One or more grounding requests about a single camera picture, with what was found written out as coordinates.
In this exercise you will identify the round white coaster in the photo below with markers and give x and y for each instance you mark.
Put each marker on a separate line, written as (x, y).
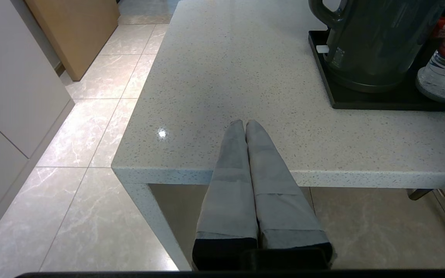
(439, 88)

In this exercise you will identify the metal furniture leg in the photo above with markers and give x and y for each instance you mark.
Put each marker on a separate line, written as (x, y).
(419, 194)

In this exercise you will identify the light wooden door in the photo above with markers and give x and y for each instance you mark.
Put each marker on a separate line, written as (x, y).
(75, 34)

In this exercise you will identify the black electric kettle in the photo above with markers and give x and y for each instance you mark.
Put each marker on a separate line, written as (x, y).
(377, 42)

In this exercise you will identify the white tall cabinet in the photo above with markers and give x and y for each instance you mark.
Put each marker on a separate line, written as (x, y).
(10, 96)

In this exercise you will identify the black serving tray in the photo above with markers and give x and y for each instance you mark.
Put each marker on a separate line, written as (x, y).
(381, 100)

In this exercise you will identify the small white tab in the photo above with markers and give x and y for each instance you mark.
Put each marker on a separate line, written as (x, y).
(322, 49)

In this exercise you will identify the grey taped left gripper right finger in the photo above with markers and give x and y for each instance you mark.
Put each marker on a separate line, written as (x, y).
(280, 208)

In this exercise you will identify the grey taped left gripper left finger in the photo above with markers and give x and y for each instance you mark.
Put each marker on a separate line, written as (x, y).
(228, 200)

